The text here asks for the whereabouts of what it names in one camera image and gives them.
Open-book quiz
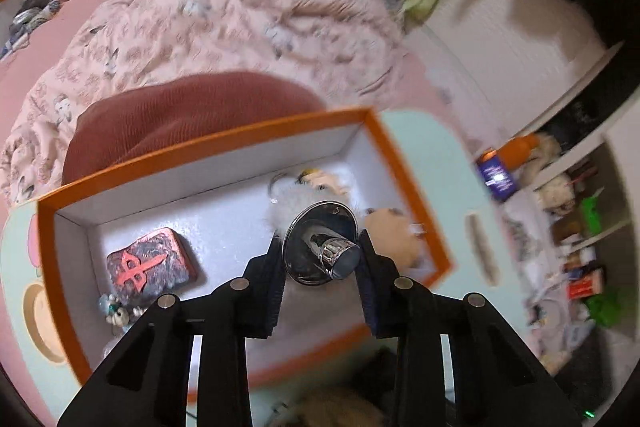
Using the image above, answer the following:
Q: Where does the orange bottle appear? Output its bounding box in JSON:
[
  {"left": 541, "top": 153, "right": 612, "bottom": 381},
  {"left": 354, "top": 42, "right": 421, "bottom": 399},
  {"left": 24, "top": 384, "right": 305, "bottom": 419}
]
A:
[{"left": 495, "top": 134, "right": 541, "bottom": 170}]

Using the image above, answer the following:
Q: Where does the white shelf unit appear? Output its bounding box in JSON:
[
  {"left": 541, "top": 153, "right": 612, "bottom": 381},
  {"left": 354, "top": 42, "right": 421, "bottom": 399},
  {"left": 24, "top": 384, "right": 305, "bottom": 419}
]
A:
[{"left": 500, "top": 107, "right": 640, "bottom": 358}]

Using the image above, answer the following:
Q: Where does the pink printed blanket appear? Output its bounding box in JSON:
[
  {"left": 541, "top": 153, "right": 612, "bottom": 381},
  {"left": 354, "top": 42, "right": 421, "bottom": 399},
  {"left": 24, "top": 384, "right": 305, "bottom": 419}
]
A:
[{"left": 0, "top": 0, "right": 416, "bottom": 208}]

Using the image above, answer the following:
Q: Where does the chrome round knob plate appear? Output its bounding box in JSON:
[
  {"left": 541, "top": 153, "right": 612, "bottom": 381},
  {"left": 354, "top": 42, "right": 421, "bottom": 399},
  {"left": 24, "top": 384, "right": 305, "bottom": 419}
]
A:
[{"left": 281, "top": 201, "right": 362, "bottom": 286}]

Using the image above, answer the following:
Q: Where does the small figurine keychain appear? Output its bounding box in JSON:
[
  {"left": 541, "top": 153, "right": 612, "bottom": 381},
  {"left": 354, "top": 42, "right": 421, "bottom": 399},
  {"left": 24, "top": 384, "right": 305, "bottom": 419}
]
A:
[{"left": 97, "top": 293, "right": 148, "bottom": 333}]

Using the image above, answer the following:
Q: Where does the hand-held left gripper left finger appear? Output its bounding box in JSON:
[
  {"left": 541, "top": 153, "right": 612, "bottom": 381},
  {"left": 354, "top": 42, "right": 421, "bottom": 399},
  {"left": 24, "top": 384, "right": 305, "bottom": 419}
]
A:
[{"left": 56, "top": 234, "right": 287, "bottom": 427}]

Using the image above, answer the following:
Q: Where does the maroon pillow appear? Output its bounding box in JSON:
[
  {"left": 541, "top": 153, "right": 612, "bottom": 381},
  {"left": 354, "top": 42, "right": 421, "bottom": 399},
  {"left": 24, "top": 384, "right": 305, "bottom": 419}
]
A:
[{"left": 61, "top": 71, "right": 326, "bottom": 185}]

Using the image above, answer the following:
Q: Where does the black block with red mark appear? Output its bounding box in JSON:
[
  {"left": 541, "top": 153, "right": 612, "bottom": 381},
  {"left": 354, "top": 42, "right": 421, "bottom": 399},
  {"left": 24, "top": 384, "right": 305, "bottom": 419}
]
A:
[{"left": 106, "top": 228, "right": 198, "bottom": 295}]

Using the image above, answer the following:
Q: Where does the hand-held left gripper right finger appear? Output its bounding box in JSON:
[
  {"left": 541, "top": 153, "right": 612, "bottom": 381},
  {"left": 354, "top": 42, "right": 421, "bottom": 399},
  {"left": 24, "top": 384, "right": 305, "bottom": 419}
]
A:
[{"left": 355, "top": 229, "right": 588, "bottom": 427}]

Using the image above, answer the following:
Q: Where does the white fluffy pom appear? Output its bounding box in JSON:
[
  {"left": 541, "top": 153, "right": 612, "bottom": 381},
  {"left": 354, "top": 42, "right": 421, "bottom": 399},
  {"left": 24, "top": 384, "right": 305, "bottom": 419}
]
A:
[{"left": 264, "top": 179, "right": 358, "bottom": 240}]

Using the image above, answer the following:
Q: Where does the brown bear plush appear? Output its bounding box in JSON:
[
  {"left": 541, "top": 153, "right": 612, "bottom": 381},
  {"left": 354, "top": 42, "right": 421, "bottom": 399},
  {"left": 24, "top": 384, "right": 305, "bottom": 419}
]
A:
[{"left": 362, "top": 207, "right": 426, "bottom": 270}]

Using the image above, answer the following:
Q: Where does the brown fur pom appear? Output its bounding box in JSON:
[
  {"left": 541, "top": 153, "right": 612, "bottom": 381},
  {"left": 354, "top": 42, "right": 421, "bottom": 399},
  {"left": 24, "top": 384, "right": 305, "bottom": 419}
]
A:
[{"left": 295, "top": 347, "right": 401, "bottom": 427}]

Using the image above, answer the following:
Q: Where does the green toy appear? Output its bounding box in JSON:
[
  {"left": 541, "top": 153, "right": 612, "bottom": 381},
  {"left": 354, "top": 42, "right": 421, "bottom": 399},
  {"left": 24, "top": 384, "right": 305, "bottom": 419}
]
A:
[{"left": 580, "top": 196, "right": 603, "bottom": 235}]

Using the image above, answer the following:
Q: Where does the orange cardboard box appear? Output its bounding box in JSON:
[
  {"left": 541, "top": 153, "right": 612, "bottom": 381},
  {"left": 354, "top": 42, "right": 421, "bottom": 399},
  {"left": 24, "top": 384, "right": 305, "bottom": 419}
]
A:
[{"left": 37, "top": 107, "right": 453, "bottom": 388}]

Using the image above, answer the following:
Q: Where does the patterned clothes pile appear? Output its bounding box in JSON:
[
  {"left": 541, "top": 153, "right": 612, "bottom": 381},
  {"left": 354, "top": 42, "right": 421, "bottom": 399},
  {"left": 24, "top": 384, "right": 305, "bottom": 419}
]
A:
[{"left": 0, "top": 0, "right": 61, "bottom": 60}]

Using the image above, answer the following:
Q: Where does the white cabinet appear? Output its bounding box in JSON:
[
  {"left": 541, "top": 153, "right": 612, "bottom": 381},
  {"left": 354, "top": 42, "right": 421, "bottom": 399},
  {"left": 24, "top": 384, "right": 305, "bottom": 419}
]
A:
[{"left": 415, "top": 0, "right": 621, "bottom": 132}]

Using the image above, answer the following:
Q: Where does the red small box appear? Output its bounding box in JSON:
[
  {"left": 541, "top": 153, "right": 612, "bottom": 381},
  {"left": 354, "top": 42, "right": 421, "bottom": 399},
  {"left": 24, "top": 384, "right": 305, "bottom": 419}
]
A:
[{"left": 567, "top": 272, "right": 606, "bottom": 303}]

